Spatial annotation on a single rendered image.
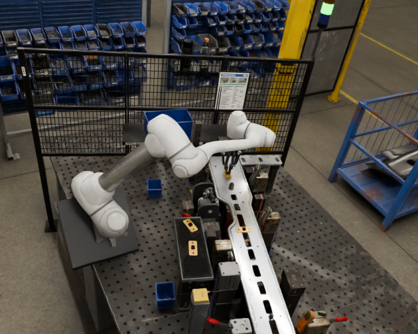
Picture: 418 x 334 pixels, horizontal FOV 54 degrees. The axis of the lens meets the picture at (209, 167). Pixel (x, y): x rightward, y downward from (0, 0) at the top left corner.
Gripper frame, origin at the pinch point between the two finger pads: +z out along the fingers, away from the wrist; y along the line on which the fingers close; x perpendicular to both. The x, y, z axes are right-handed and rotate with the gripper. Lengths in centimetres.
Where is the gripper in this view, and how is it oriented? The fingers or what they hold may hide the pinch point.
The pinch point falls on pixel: (228, 169)
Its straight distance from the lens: 259.0
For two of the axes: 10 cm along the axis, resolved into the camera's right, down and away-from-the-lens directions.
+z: -1.1, 7.7, 6.2
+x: -1.6, -6.3, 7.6
